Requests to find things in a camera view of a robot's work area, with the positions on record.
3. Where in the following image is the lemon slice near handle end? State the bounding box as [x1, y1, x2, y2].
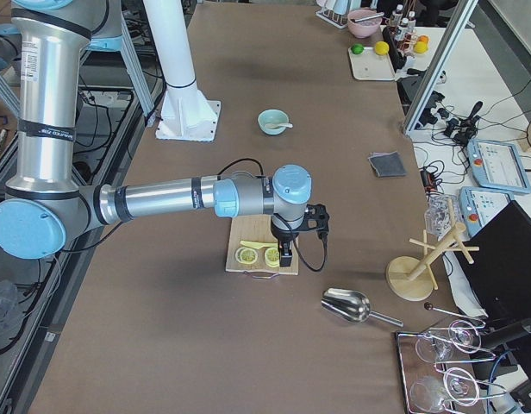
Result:
[264, 247, 280, 267]

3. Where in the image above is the bottle carrier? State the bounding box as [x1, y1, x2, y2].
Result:
[382, 4, 415, 72]

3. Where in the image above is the green ceramic bowl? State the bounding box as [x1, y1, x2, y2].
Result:
[257, 109, 289, 135]

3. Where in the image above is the white ceramic spoon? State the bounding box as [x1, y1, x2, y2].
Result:
[265, 122, 293, 129]

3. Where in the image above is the upper wine glass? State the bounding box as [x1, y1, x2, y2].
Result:
[415, 320, 481, 363]

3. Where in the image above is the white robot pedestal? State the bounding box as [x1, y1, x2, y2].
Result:
[144, 0, 221, 142]

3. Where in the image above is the beige tray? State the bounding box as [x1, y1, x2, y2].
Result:
[347, 47, 395, 81]

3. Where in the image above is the wrist cable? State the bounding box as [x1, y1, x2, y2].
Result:
[292, 235, 329, 273]

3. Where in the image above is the green lime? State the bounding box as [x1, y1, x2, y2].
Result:
[351, 43, 364, 54]

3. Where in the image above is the yellow plastic knife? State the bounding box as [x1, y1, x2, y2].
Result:
[240, 240, 278, 249]

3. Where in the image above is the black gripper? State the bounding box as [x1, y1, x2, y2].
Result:
[270, 223, 298, 267]

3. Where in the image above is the aluminium frame post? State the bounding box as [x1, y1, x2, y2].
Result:
[402, 0, 478, 135]

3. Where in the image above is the teach pendant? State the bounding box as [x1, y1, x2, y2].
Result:
[459, 186, 515, 237]
[467, 138, 531, 194]

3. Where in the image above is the orange fruit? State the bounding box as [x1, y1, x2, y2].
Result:
[414, 35, 429, 54]

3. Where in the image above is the wine glass rack tray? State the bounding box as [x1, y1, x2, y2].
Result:
[396, 319, 507, 413]

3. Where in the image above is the lemon slice near blade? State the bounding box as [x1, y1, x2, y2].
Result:
[234, 247, 258, 265]

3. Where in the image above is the black monitor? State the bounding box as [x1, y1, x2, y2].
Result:
[459, 201, 531, 320]

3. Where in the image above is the grey folded cloth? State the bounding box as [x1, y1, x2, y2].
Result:
[368, 152, 407, 178]

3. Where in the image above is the lower wine glass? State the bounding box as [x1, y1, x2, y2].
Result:
[409, 367, 480, 413]

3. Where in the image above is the steel scoop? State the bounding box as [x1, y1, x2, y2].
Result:
[322, 287, 403, 328]

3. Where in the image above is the yellow lemon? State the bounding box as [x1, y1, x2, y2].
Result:
[373, 41, 390, 56]

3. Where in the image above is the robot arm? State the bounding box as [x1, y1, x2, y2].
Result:
[0, 1, 315, 267]

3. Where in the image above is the pink bowl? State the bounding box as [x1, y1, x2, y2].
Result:
[347, 9, 384, 39]

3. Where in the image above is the wooden mug tree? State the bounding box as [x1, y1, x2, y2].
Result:
[385, 198, 480, 301]

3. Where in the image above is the bamboo cutting board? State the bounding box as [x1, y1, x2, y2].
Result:
[225, 215, 299, 275]

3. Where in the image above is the lower teach pendant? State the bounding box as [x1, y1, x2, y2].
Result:
[459, 186, 515, 237]

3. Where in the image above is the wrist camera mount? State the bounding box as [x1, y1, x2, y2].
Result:
[303, 204, 329, 242]

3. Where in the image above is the upper teach pendant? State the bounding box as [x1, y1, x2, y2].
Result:
[467, 138, 531, 194]

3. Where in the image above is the clear plastic container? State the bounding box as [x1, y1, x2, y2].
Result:
[424, 195, 458, 238]

